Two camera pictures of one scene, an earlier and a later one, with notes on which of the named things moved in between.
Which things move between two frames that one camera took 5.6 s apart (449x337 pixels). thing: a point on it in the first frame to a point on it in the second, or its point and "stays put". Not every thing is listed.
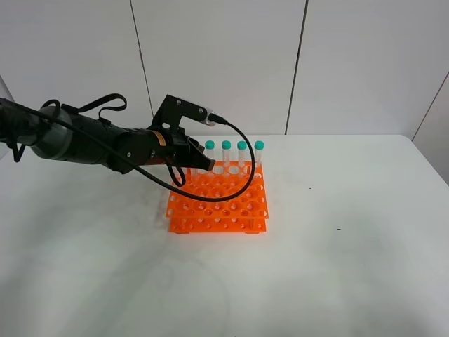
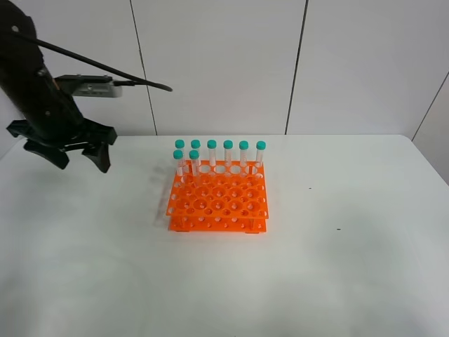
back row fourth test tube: x=226 y=146 stays put
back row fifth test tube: x=241 y=147 stays put
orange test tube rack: x=245 y=213 stays put
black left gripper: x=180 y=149 to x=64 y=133
